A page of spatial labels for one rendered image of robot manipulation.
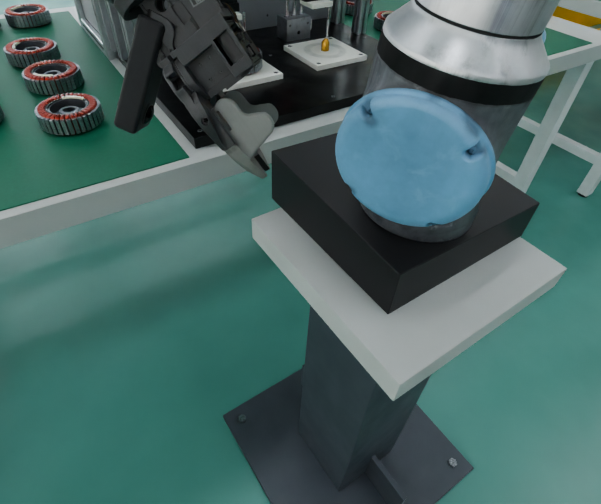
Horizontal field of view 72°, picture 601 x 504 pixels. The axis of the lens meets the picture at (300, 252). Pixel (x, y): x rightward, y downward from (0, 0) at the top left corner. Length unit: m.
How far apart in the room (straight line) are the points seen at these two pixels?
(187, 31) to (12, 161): 0.48
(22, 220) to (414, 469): 1.03
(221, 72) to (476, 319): 0.40
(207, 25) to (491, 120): 0.26
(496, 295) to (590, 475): 0.92
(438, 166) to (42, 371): 1.35
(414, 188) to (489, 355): 1.22
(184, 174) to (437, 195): 0.53
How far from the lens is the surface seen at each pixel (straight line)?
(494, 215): 0.60
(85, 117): 0.88
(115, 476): 1.27
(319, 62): 1.08
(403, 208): 0.33
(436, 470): 1.26
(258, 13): 1.32
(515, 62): 0.30
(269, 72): 1.01
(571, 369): 1.61
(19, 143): 0.91
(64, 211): 0.74
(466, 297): 0.57
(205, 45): 0.44
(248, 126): 0.45
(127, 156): 0.80
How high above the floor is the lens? 1.15
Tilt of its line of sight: 45 degrees down
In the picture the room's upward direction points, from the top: 3 degrees clockwise
